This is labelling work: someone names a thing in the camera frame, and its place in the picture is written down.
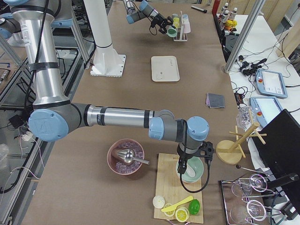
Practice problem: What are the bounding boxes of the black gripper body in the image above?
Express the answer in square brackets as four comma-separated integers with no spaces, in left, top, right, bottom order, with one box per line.
[151,14,169,28]
[177,141,214,164]

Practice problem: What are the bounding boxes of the mint green cup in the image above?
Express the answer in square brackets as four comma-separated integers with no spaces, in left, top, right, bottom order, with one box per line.
[166,26,177,38]

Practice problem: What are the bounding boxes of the cream rabbit tray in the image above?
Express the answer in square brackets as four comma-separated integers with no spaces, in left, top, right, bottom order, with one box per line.
[151,56,180,82]

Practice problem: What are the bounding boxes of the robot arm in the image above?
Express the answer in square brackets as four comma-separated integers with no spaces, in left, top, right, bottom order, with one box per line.
[123,0,175,34]
[7,0,214,173]

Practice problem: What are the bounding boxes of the yellow cup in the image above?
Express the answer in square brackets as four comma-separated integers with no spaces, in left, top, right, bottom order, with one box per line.
[172,17,180,29]

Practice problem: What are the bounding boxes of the white cup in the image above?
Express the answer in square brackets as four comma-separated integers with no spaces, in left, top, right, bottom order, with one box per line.
[182,17,189,24]

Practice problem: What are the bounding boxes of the pink cup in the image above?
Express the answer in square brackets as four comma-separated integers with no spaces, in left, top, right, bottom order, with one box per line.
[183,21,191,34]

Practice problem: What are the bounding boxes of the metal tray with glasses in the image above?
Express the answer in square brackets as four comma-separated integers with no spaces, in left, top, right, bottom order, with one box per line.
[219,173,287,225]

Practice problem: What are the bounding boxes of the white ceramic spoon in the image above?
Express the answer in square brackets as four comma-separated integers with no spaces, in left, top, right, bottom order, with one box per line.
[186,165,195,178]

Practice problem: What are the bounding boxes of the stacked mint green bowls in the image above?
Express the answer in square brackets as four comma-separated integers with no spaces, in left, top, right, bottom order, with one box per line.
[182,157,204,183]

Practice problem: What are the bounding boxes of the bamboo cutting board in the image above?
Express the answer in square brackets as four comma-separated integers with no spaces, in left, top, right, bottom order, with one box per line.
[155,153,204,224]

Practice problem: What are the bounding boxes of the wooden mug tree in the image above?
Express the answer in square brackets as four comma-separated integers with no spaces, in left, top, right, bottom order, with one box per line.
[216,110,266,165]

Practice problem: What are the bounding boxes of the metal cylinder black cap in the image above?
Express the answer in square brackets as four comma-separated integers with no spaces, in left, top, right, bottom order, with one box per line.
[191,5,207,13]

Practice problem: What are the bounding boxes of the green lime toy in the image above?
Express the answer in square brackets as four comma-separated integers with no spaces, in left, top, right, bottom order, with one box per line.
[188,199,200,215]

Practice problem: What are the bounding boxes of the yellow plastic knife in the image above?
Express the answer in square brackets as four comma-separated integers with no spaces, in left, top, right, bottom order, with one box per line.
[161,195,194,212]

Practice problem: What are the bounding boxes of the lemon slice toy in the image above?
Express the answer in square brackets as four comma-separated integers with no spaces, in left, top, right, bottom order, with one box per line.
[164,203,175,217]
[175,207,189,223]

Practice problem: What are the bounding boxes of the grey folded cloth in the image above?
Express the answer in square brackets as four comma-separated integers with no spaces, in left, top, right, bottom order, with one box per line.
[208,93,225,108]

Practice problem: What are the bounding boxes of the clear glass mug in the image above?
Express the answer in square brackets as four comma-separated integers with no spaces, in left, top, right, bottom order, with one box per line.
[236,106,253,130]

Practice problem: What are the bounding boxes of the purple cloth under grey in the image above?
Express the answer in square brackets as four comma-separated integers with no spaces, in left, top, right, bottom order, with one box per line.
[206,93,210,107]

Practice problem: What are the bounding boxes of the metal ice scoop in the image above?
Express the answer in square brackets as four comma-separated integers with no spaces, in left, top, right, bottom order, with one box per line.
[116,149,150,165]

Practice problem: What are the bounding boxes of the pink ice bowl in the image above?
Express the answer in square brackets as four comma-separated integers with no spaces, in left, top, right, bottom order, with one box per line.
[107,139,144,175]

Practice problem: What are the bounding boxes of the blue teach pendant near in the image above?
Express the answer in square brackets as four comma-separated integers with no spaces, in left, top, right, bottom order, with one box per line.
[249,96,283,128]

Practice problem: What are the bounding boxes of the blue teach pendant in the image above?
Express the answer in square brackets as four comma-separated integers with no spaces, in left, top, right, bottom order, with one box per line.
[249,96,283,128]
[255,68,288,99]

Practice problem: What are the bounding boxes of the black monitor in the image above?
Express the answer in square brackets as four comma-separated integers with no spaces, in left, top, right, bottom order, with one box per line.
[253,109,300,211]

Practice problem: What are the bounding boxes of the blue teach pendant far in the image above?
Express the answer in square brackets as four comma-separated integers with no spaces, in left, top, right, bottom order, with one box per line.
[255,68,288,99]

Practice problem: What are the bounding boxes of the white wire cup rack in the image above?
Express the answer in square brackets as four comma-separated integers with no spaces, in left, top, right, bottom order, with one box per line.
[173,11,188,42]

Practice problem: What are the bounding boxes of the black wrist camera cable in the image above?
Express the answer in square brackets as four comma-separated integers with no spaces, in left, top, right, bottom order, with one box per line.
[179,119,211,194]

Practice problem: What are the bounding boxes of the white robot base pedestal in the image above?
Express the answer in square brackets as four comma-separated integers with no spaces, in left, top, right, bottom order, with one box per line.
[84,0,126,77]

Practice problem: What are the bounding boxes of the aluminium frame post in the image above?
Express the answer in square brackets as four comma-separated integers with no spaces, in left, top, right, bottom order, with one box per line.
[224,0,266,74]

